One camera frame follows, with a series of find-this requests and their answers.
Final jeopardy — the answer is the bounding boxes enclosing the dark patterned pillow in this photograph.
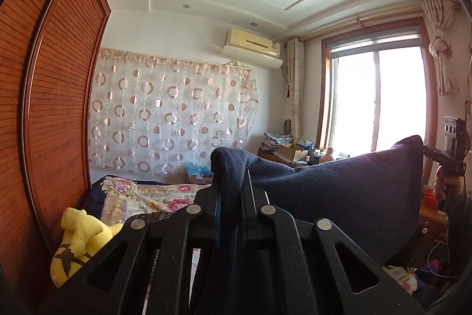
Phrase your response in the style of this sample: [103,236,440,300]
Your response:
[123,210,178,231]

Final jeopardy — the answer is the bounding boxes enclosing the wall air conditioner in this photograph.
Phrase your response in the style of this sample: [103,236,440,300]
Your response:
[223,28,284,70]

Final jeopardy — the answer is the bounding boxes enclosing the tied beige window curtain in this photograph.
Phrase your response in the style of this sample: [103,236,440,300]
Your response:
[420,0,461,96]

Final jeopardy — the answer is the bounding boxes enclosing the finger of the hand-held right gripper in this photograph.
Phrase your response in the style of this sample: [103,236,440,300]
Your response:
[423,144,448,166]

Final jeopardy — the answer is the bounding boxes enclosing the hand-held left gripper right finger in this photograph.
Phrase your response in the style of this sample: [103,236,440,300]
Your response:
[241,169,425,315]

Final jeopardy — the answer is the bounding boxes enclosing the blue tissue pack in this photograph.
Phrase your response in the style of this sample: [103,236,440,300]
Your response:
[184,162,214,185]

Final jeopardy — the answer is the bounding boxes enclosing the wooden louvred wardrobe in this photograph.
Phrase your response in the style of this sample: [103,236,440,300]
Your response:
[0,0,112,308]

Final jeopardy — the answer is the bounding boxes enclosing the brass curtain rod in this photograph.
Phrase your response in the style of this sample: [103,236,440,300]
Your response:
[299,1,461,43]

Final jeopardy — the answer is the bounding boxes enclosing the dark navy blue towel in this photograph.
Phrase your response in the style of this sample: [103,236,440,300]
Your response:
[190,135,425,315]

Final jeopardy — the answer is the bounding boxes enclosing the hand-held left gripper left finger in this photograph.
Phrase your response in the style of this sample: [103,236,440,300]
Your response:
[39,184,222,315]

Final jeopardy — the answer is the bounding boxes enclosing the wooden-framed window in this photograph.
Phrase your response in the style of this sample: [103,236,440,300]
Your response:
[320,17,437,168]

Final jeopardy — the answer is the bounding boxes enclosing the stack of folded cloths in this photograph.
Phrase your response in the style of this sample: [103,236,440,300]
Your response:
[263,132,296,149]

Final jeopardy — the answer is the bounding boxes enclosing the person's right forearm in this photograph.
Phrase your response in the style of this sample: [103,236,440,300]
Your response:
[444,190,472,286]

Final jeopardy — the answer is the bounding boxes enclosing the navy blanket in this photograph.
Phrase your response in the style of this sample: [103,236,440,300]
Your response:
[83,177,111,223]

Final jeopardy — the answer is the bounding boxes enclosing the floral blanket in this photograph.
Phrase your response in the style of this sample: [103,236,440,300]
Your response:
[94,175,212,227]

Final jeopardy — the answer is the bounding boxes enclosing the black cable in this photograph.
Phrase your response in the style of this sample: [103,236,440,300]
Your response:
[427,237,455,279]

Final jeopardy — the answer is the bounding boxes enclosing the sheer circle-pattern curtain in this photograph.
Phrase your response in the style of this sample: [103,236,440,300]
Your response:
[88,47,259,175]

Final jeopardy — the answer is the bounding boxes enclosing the person's right hand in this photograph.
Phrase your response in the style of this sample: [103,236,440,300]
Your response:
[433,165,465,212]

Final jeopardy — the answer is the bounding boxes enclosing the cardboard box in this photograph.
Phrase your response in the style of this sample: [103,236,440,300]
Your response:
[276,143,309,161]

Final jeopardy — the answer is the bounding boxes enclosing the yellow plush toy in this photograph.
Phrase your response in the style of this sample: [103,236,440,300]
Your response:
[50,208,124,289]

